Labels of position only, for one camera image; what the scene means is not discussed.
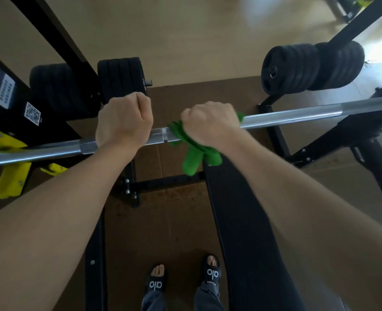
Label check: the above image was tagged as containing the white code sticker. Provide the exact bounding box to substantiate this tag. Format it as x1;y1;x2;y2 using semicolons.
24;102;42;126

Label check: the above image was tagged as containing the person's left jeans leg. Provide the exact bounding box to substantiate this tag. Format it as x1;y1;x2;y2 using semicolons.
140;289;166;311

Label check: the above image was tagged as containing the black slide slipper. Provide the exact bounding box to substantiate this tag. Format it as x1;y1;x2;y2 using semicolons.
200;254;222;287
145;263;168;294

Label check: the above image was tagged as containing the silver barbell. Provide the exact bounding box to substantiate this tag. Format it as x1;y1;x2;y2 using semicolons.
0;95;382;169

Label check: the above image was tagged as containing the white label sticker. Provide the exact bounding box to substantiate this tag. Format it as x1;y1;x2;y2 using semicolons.
0;74;16;110

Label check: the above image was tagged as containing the person's right hand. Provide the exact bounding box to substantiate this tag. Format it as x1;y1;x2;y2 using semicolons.
180;101;243;151

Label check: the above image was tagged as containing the person's right forearm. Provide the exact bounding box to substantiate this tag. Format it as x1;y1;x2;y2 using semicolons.
222;127;382;311

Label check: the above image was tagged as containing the person's left hand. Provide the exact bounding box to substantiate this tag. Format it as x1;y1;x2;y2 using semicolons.
95;92;154;156

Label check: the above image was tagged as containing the black yellow gym machine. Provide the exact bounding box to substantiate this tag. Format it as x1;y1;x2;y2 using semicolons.
324;0;378;23

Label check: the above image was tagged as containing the person's jeans leg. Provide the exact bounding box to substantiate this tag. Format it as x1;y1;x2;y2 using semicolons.
193;281;226;311
140;289;166;311

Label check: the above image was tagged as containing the person's right jeans leg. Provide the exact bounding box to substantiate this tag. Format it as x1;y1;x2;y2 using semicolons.
193;281;226;311

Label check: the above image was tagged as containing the brown floor mat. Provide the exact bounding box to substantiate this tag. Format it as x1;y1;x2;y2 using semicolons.
0;76;382;311

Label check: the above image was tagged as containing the person's left forearm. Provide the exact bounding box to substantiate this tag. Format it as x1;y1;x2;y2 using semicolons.
0;145;137;311

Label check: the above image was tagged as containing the green cleaning cloth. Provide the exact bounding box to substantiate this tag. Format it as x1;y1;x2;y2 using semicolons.
168;112;245;176

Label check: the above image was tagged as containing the black bench pad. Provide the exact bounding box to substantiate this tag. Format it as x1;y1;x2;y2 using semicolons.
203;155;308;311

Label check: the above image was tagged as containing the black bench press rack frame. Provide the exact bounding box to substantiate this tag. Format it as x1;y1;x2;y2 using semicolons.
0;0;382;311

